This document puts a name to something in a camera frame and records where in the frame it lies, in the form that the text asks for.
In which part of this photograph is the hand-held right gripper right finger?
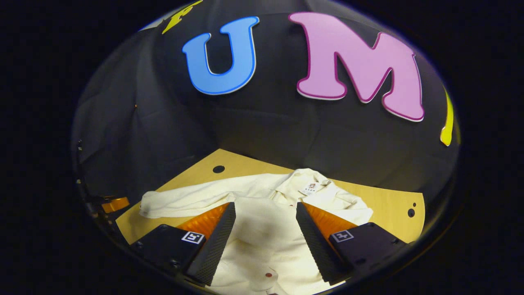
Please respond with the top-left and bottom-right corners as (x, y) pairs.
(296, 202), (408, 286)

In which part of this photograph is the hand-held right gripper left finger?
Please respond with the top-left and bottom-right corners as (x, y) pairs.
(130, 202), (237, 286)

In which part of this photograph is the cream button-up shirt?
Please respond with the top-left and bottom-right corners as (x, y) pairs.
(139, 168), (374, 295)

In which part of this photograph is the black backdrop cloth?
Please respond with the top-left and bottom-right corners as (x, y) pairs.
(72, 0), (461, 205)

